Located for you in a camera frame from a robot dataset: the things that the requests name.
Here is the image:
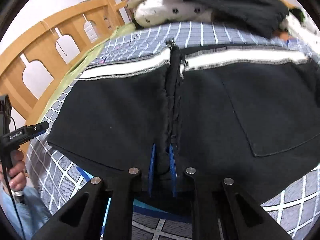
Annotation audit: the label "green blanket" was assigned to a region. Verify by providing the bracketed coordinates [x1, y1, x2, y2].
[32, 23, 136, 123]

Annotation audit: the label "grey checked bed sheet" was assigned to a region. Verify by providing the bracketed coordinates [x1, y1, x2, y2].
[27, 22, 319, 239]

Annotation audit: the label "black padded jacket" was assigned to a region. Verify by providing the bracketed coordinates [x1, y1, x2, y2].
[184, 0, 289, 38]

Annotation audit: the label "wooden bed frame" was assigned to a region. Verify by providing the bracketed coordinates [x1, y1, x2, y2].
[0, 0, 131, 156]

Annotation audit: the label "black sweatpants with white stripe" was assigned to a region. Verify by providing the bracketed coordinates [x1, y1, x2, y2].
[47, 44, 319, 214]

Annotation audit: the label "blue jeans leg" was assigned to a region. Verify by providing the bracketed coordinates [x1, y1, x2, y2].
[1, 184, 52, 239]

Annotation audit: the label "person left hand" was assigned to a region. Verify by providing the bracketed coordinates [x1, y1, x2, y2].
[1, 150, 27, 194]

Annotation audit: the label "white floral quilt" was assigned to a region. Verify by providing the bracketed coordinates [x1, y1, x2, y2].
[134, 0, 319, 46]

